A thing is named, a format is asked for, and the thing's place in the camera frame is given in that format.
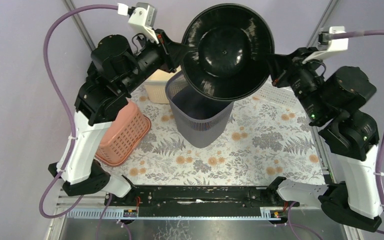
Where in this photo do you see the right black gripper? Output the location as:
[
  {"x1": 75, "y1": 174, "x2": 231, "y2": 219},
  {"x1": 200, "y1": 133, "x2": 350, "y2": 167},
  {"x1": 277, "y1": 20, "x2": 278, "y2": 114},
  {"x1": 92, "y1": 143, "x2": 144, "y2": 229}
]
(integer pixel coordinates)
[{"x1": 264, "y1": 46, "x2": 328, "y2": 123}]

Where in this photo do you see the white perforated shallow tray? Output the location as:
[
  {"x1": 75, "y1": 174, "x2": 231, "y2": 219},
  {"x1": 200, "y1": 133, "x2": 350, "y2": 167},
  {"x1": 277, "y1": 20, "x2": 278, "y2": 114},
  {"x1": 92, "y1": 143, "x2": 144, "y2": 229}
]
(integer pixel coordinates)
[{"x1": 254, "y1": 80, "x2": 304, "y2": 111}]

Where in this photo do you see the black plastic bucket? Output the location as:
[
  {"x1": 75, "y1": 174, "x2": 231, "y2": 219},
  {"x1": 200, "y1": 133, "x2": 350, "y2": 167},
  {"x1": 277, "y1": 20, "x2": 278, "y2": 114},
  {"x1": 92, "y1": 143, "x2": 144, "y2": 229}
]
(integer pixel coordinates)
[{"x1": 181, "y1": 3, "x2": 275, "y2": 102}]

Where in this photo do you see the grey slatted waste bin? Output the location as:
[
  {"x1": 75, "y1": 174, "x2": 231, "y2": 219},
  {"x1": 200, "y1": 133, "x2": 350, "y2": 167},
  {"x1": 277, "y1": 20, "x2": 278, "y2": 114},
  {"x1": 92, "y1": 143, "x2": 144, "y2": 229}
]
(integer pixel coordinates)
[{"x1": 165, "y1": 70, "x2": 234, "y2": 148}]

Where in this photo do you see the pink perforated plastic basket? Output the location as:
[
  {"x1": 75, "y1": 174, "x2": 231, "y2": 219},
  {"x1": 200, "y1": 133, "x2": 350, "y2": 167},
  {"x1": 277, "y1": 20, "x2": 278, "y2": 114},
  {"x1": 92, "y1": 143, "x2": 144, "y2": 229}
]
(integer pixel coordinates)
[{"x1": 95, "y1": 100, "x2": 152, "y2": 167}]

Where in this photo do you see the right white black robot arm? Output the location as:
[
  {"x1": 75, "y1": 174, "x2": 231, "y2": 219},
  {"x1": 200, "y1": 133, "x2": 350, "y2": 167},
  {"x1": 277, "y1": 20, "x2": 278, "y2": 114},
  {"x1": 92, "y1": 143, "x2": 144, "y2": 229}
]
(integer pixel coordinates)
[{"x1": 266, "y1": 47, "x2": 384, "y2": 232}]

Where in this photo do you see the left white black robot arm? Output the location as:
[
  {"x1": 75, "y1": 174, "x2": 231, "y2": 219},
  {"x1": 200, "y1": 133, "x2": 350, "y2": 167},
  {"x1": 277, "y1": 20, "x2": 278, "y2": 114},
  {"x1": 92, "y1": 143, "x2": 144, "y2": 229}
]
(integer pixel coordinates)
[{"x1": 48, "y1": 29, "x2": 189, "y2": 206}]

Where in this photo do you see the cream perforated plastic basket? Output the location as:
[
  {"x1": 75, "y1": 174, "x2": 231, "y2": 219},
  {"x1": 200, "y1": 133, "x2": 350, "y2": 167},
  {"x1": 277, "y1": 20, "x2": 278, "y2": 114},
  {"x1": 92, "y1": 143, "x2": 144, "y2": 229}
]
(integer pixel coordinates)
[{"x1": 143, "y1": 66, "x2": 181, "y2": 104}]

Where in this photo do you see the floral patterned table mat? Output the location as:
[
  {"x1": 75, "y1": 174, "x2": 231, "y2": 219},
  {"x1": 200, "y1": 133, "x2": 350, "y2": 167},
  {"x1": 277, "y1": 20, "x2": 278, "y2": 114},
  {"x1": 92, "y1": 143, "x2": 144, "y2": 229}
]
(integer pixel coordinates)
[{"x1": 104, "y1": 88, "x2": 325, "y2": 186}]

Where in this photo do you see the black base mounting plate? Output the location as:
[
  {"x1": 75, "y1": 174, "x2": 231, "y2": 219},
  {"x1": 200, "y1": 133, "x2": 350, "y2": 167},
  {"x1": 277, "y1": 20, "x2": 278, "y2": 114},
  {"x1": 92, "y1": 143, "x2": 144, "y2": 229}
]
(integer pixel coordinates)
[{"x1": 104, "y1": 185, "x2": 292, "y2": 218}]

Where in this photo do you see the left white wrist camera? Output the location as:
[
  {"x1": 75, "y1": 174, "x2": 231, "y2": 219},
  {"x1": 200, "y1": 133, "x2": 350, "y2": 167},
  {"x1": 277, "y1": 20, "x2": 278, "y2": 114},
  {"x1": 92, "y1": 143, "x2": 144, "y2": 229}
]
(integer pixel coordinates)
[{"x1": 128, "y1": 2, "x2": 160, "y2": 44}]

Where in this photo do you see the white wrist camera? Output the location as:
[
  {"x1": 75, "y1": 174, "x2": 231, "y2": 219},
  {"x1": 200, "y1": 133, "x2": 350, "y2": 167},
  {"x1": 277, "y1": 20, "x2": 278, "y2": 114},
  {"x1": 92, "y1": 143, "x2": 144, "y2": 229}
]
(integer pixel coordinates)
[
  {"x1": 302, "y1": 26, "x2": 349, "y2": 64},
  {"x1": 128, "y1": 2, "x2": 160, "y2": 44}
]

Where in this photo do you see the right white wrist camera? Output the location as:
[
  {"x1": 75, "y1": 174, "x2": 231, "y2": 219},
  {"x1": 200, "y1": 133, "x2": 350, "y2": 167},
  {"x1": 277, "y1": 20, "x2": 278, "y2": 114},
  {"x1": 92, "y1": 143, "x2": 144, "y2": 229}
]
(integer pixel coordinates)
[{"x1": 302, "y1": 26, "x2": 349, "y2": 64}]

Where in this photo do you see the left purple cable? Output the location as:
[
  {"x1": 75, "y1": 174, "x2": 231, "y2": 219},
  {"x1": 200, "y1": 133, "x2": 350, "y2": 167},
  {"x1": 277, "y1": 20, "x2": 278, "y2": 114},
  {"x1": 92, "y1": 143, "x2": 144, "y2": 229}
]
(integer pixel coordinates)
[{"x1": 38, "y1": 3, "x2": 128, "y2": 240}]

